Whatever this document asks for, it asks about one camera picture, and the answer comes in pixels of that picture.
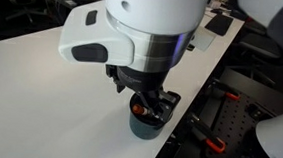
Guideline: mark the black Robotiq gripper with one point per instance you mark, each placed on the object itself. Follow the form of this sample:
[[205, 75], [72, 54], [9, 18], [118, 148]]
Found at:
[[138, 79]]

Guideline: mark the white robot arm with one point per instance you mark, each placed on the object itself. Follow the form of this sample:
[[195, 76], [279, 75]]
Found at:
[[152, 13]]

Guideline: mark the dark blue cup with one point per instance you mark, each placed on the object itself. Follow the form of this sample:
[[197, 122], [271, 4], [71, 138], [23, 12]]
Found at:
[[143, 129]]

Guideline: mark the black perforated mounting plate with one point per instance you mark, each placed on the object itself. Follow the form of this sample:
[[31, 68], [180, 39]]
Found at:
[[237, 124]]

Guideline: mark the black flat pad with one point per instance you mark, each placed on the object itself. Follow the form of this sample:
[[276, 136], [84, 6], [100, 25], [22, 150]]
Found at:
[[220, 25]]

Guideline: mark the black office chair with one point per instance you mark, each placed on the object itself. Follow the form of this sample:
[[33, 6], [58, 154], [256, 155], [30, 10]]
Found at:
[[260, 47]]

